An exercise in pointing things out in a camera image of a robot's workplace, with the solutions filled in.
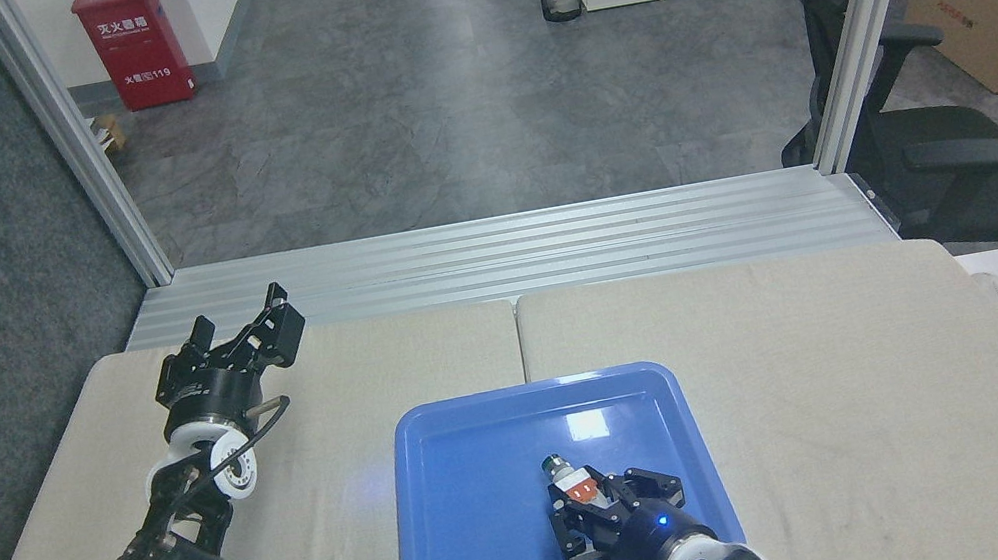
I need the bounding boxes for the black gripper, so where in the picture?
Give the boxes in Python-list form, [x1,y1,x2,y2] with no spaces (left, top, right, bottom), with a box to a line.
[140,278,322,444]
[543,455,720,560]

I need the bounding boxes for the switch part with orange block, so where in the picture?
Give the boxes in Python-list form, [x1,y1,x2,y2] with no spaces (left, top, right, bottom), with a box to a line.
[539,446,617,518]

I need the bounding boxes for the blue plastic tray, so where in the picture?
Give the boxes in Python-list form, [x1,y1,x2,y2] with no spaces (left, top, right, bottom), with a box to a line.
[368,350,750,560]

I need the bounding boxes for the small brown floor box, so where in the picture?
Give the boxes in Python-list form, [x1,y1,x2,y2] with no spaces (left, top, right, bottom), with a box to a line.
[88,112,131,159]

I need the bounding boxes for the red fire extinguisher box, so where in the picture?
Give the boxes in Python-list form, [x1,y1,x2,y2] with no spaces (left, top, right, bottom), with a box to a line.
[70,0,201,119]

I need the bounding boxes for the black office chair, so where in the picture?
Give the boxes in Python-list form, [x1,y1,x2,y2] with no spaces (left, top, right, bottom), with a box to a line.
[754,0,998,279]

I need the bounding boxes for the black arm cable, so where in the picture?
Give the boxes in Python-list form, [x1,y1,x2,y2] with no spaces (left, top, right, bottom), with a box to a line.
[167,393,305,498]

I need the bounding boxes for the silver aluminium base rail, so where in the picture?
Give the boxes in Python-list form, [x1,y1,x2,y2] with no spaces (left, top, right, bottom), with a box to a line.
[114,149,905,369]

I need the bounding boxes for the silver aluminium post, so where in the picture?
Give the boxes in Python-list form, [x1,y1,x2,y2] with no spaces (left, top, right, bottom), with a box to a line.
[787,0,985,177]
[0,0,177,311]

